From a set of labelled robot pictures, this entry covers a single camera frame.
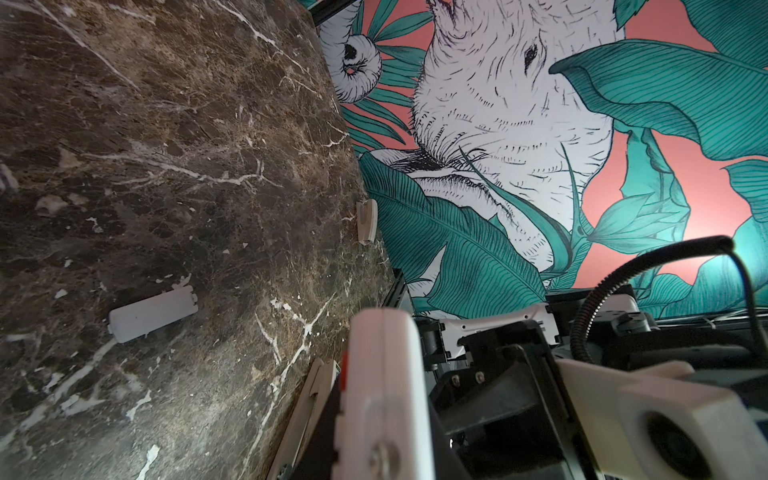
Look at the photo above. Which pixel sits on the black enclosure corner post right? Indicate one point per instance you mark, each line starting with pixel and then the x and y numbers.
pixel 322 10

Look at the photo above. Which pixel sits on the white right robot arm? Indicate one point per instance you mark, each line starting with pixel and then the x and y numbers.
pixel 606 327

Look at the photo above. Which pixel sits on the white battery cover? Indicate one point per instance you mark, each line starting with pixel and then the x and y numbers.
pixel 143 317

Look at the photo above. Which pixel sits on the beige masking tape roll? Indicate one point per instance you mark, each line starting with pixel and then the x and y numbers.
pixel 367 221

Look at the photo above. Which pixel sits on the white remote control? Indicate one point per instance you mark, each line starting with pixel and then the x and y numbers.
pixel 382 430

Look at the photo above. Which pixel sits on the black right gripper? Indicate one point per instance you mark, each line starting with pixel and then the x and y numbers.
pixel 498 407

